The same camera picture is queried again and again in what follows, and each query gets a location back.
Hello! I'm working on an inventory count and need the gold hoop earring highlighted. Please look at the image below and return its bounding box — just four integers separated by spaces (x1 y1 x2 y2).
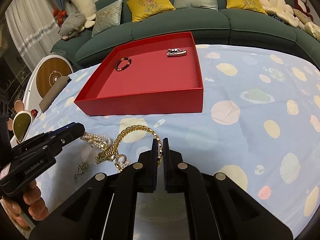
114 154 131 173

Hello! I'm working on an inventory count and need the gold chain bangle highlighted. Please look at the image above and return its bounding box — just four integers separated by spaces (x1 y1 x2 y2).
113 125 163 166

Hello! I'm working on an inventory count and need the white pearl necklace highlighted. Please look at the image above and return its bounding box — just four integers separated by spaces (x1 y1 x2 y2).
80 130 114 151

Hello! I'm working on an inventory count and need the red tray box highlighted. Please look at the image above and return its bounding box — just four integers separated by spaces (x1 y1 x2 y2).
74 32 204 116

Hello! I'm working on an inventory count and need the black bead bracelet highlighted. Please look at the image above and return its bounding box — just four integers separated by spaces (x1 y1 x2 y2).
114 56 132 72

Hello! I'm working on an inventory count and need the person left hand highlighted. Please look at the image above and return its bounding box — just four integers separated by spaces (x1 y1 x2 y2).
2 180 49 230

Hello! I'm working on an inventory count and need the round mouse ear mirror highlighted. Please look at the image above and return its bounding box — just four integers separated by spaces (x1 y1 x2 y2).
7 100 38 144

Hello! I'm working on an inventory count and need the brown rectangular pad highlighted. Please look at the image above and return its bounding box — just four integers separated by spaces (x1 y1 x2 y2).
39 76 71 113

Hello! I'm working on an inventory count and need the round wooden white appliance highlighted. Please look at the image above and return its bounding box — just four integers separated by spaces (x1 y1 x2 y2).
22 54 73 111

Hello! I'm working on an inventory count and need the blue patterned bed sheet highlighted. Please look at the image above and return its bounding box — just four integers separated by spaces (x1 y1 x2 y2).
27 45 319 239

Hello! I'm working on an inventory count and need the grey pig plush toy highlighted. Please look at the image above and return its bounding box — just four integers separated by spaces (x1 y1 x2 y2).
58 11 86 40

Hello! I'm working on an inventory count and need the red orange plush toy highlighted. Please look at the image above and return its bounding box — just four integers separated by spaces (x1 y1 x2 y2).
53 9 67 27

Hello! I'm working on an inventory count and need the white lace curtain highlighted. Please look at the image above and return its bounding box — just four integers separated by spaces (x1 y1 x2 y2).
5 0 60 71

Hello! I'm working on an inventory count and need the grey-green embroidered cushion left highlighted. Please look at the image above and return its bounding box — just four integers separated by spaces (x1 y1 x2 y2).
92 0 123 37

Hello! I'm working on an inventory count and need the white llama plush toy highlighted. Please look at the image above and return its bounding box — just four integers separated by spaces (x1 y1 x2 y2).
68 0 97 28

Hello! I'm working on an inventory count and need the dark green sofa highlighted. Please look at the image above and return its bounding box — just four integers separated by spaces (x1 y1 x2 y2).
52 0 319 68

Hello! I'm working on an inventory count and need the yellow embroidered cushion left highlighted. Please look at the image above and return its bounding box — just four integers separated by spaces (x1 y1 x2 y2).
126 0 175 23

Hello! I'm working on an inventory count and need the cream flower shaped cushion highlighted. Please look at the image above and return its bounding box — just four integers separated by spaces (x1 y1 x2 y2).
259 0 302 27

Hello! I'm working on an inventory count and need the cream satin quilt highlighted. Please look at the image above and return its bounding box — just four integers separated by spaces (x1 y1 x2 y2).
304 22 320 41

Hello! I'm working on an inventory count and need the red monkey plush toy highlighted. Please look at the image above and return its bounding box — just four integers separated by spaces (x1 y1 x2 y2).
287 0 315 22

